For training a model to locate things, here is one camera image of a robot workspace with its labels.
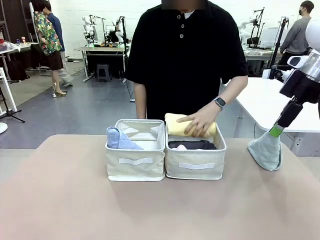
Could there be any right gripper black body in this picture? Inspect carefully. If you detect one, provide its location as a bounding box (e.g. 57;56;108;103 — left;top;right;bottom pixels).
279;70;320;104

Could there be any pale grey towel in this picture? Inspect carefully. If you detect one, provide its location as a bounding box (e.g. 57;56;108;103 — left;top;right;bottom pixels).
247;129;283;172

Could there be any dark grey towel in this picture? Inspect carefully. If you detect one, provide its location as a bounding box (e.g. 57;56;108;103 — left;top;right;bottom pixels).
167;139;217;151

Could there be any yellow towel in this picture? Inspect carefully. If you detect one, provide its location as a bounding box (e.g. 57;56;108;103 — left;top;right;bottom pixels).
164;112;217;138

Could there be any blue towel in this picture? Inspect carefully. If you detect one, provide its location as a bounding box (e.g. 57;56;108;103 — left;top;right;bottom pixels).
106;126;145;151

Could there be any person's left forearm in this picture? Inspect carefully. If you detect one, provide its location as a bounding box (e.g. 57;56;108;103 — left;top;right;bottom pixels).
199;74;249;118

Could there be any person's left hand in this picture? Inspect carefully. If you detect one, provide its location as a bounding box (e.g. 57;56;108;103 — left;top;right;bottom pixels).
176;108;217;139

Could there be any white side table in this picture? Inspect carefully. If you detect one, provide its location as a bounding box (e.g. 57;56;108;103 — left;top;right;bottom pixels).
234;76;320;134

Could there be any person in grey sweater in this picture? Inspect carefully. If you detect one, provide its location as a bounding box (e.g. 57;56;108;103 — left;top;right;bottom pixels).
279;0;315;68

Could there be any black tall tripod stand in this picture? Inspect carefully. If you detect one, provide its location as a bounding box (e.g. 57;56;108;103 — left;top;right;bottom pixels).
270;16;290;68

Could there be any white equipment box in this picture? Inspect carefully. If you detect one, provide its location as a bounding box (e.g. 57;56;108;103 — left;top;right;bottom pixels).
259;26;285;50

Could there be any grey smartwatch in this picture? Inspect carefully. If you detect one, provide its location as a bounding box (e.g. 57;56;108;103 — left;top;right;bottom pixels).
213;97;227;111

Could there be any cream fabric storage bin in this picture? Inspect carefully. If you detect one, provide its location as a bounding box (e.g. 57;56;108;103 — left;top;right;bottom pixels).
104;118;167;182
164;117;228;181

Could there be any person in black polo shirt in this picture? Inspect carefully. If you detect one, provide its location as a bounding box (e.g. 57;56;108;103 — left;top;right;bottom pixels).
124;0;250;121

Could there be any dark plastic stool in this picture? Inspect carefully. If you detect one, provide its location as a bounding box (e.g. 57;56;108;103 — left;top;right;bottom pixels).
95;63;113;83

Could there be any background workbench table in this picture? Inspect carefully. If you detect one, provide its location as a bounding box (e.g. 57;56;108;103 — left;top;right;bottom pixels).
73;45;130;83

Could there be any person in navy sweater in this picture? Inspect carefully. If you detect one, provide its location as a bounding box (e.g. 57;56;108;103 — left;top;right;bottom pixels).
42;0;75;88

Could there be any person in floral shirt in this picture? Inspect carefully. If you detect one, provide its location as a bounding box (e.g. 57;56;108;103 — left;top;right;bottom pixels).
31;0;68;97

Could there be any black floor tripod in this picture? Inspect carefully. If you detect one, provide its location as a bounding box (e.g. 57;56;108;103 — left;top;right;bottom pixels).
0;86;26;124

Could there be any cluttered white table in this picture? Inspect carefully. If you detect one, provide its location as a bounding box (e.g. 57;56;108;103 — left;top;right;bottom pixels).
0;41;41;82

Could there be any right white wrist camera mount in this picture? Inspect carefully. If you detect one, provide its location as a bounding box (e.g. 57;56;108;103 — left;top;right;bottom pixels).
261;65;292;84

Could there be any white shelf frame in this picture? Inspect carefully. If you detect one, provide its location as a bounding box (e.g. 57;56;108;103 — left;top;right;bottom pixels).
0;67;18;113

